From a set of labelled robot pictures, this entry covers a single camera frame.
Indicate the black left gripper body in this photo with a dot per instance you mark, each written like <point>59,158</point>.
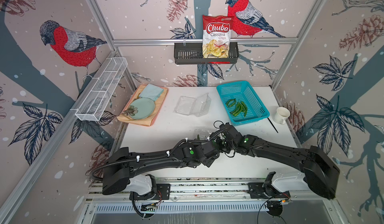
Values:
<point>208,162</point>

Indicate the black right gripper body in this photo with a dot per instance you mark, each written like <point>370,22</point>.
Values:
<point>226,147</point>

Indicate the Chuba cassava chips bag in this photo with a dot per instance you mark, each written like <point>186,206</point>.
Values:
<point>216,36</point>

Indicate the teal plastic basket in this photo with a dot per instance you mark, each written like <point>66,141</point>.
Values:
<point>243,91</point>

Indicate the white ceramic mug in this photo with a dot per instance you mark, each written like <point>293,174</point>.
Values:
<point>281,115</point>

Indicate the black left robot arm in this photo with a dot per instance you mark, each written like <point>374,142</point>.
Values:
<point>124,165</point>

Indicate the black left arm base bracket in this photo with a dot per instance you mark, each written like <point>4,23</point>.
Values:
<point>145,188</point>

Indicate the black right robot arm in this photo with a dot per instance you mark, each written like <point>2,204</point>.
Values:
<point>321,173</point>

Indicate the pale green round plate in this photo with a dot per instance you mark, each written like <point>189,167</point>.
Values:
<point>141,108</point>

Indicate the white wire wall shelf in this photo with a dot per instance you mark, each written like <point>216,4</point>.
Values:
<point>96,101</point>

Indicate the clear clamshell container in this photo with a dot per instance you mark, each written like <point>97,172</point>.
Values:
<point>202,134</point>
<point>193,106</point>

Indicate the green pepper bunch container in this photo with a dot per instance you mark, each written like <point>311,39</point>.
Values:
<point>239,107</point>

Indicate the aluminium front rail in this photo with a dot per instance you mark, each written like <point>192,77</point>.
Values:
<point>199,190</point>

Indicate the light teal folded cloth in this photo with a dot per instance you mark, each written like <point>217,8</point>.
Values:
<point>151,92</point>

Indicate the black right arm base bracket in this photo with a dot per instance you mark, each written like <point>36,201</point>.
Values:
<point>266,190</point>

